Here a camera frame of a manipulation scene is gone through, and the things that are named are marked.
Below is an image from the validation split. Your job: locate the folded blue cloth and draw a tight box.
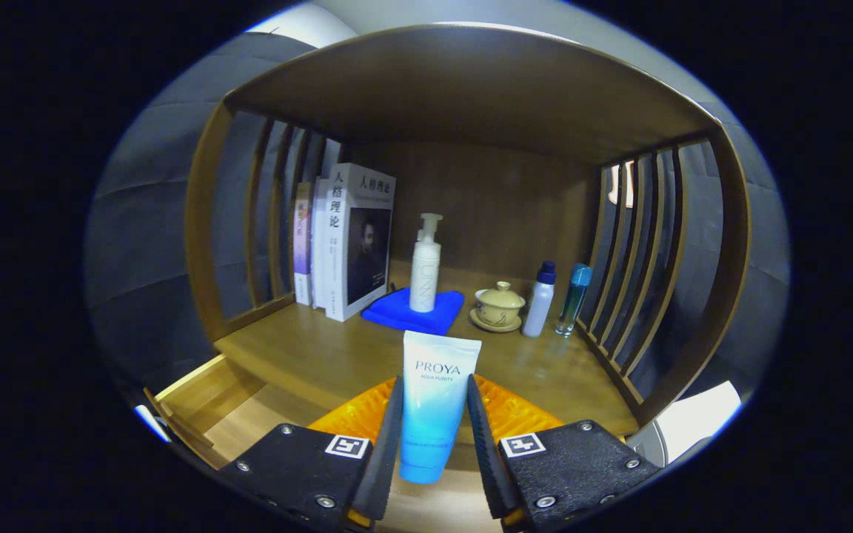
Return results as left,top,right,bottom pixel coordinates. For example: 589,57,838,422
361,286,466,337

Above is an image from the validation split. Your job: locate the white pump bottle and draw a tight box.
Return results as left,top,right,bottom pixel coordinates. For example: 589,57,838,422
409,213,444,314

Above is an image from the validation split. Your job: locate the white and blue cosmetic tube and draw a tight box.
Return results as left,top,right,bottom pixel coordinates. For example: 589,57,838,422
398,330,483,485

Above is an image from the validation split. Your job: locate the yellow lidded teacup with saucer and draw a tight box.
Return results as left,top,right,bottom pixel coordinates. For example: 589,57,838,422
469,281,527,333

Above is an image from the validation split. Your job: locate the white drawer unit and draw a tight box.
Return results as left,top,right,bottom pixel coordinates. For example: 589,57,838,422
626,381,743,467

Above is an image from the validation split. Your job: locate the wooden countertop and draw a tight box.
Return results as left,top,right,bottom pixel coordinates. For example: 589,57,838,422
213,285,642,445

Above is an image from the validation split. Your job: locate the brown wooden drawer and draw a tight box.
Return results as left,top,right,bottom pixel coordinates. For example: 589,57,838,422
144,354,505,533

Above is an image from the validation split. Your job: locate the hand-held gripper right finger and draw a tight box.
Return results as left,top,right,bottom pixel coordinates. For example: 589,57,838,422
466,374,663,532

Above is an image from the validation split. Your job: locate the white bottle dark blue cap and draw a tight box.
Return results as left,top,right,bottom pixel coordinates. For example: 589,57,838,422
521,261,557,338

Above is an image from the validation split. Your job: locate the thin white book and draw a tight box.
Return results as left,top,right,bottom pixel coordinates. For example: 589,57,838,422
311,176,335,310

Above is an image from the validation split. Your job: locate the brown wooden cabinet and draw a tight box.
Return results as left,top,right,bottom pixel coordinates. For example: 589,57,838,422
184,24,753,475

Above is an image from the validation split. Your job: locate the purple spine book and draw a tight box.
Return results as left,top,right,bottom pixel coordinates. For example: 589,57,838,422
293,182,314,306

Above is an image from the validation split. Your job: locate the clear blue bottle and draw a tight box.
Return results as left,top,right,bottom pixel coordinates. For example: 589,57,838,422
555,264,593,338

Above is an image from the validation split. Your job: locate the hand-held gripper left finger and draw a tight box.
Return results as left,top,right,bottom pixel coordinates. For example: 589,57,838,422
218,375,405,530

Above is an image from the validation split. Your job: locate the thick white portrait book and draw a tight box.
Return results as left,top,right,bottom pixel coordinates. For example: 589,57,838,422
325,163,397,323

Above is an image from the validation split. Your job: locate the black backdrop cloth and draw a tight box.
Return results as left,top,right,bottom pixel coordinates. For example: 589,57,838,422
84,33,792,415

